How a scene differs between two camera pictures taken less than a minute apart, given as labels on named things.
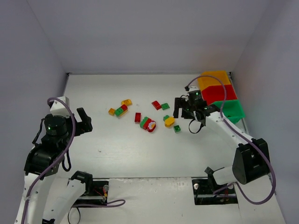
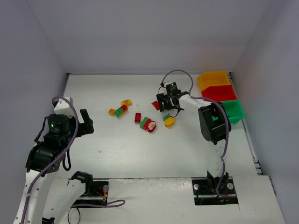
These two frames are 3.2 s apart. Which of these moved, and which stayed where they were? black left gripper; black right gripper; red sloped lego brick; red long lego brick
Moved: black right gripper
Stayed: red long lego brick; black left gripper; red sloped lego brick
